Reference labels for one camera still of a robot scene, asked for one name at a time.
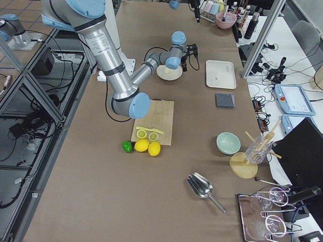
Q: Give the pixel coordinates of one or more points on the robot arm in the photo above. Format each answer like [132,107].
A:
[87,18]
[193,4]

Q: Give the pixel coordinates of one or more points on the black tray with glasses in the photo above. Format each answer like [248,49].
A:
[261,215]

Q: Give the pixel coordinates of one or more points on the steel muddler black tip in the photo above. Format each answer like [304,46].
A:
[225,13]

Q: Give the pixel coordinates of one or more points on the wooden cutting board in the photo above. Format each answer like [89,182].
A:
[160,116]

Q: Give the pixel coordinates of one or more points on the whole lemon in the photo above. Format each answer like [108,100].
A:
[141,145]
[154,148]

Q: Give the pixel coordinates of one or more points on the wooden glass stand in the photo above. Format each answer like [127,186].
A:
[239,163]

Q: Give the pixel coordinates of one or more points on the clear glass on stand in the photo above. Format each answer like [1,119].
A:
[258,150]

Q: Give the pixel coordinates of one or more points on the pink bowl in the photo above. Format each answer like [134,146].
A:
[223,25]

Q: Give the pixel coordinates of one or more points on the lemon half lower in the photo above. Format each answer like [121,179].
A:
[142,134]

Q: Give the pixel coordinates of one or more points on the grey folded cloth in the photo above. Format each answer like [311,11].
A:
[225,100]

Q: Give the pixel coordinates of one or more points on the upper teach pendant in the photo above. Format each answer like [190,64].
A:
[293,100]

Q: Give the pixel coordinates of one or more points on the lemon half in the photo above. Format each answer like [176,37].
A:
[142,134]
[153,136]

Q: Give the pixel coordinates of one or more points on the teach pendant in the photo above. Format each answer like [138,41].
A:
[293,100]
[290,121]

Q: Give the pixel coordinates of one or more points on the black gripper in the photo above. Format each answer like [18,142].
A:
[184,62]

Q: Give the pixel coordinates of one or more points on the pink cup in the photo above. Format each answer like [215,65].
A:
[208,6]

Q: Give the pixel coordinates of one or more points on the lower teach pendant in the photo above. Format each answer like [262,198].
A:
[290,121]

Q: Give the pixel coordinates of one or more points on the steel ice scoop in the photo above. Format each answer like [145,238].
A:
[203,188]

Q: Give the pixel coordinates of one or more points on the clear ice cubes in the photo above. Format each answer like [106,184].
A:
[229,17]

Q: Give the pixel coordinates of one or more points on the light blue cup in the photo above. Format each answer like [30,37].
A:
[214,9]

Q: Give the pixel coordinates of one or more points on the white rabbit tray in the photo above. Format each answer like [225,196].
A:
[220,74]

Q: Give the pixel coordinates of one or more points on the aluminium frame post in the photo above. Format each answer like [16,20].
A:
[268,24]

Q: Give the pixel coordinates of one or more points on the black thermos bottle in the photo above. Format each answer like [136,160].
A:
[252,25]

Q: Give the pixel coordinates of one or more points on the yellow plastic knife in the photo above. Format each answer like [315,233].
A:
[149,129]

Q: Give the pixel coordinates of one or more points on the green bowl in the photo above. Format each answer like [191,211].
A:
[228,143]

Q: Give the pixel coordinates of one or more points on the lemon half upper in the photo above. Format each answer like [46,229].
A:
[153,136]

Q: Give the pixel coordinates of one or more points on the grey-white plate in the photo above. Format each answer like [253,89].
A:
[168,74]

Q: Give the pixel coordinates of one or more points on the green lime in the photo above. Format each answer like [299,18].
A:
[127,146]

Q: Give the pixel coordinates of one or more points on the whole lemon upper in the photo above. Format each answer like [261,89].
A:
[154,148]

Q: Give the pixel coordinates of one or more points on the whole lemon lower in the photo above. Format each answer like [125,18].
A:
[141,145]

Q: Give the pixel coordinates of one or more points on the yellow cup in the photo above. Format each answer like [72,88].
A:
[221,5]

